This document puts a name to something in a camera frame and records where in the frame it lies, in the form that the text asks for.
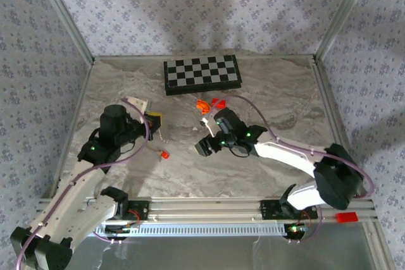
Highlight silver keyring with ball chain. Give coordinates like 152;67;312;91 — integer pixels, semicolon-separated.
157;126;170;149

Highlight silver key with red cap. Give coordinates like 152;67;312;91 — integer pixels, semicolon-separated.
154;149;171;163

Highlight red toy brick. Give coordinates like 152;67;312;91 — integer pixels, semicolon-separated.
211;97;228;110

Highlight orange curved toy brick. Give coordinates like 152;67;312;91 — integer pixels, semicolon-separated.
196;99;211;116

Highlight black grey folded chessboard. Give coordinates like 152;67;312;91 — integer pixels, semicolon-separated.
163;54;244;97

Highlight green circuit board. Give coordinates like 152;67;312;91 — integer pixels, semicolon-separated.
284;224;309;240
104;224;140;236

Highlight grey metal panel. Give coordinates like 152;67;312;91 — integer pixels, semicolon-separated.
30;222;389;270

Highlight red plastic block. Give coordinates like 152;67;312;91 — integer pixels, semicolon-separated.
335;211;360;224

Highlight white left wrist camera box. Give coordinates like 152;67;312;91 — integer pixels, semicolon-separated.
125;96;153;113

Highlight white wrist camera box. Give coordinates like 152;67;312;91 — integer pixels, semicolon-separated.
199;109;221;138
125;96;153;113

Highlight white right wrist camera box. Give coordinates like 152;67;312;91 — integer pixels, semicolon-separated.
199;109;221;138

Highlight aluminium table side rail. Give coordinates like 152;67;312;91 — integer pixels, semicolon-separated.
47;59;96;199
311;56;355;157

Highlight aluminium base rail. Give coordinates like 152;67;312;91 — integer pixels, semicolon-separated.
37;196;378;224

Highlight perforated metal rail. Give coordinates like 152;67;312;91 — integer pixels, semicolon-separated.
94;222;305;238

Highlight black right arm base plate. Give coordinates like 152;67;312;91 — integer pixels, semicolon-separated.
259;199;319;220

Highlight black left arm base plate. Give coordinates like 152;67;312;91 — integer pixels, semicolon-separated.
118;199;150;221

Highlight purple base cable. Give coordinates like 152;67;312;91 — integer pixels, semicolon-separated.
286;205;324;245

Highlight aluminium frame post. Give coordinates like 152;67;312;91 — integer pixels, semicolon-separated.
31;0;96;64
315;0;378;62

